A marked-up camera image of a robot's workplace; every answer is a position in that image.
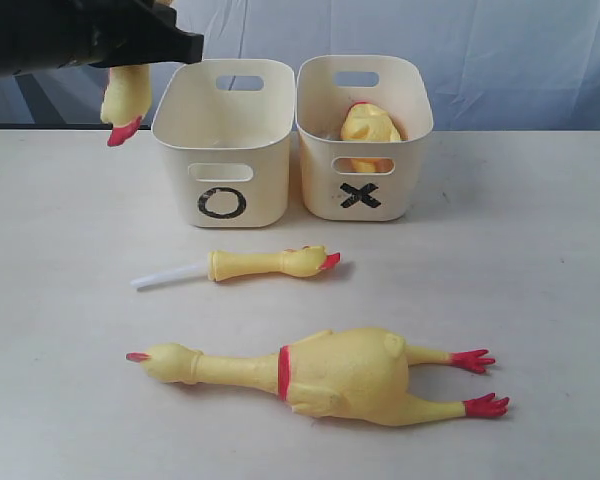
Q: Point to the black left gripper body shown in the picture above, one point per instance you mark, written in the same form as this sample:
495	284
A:
37	35

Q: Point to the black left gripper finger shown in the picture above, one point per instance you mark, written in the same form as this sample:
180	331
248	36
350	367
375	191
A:
179	47
149	17

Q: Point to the headless yellow rubber chicken body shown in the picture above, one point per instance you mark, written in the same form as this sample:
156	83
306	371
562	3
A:
367	122

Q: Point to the detached chicken head with tube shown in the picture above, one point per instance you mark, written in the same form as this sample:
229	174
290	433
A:
223	265

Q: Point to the large yellow rubber chicken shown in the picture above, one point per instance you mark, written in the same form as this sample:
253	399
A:
360	374

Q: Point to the cream bin marked O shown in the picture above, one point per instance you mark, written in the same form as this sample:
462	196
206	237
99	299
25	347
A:
223	129

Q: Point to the cream bin marked X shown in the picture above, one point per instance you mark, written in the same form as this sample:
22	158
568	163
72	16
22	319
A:
327	87

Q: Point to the grey backdrop curtain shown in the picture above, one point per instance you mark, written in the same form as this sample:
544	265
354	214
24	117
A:
488	65

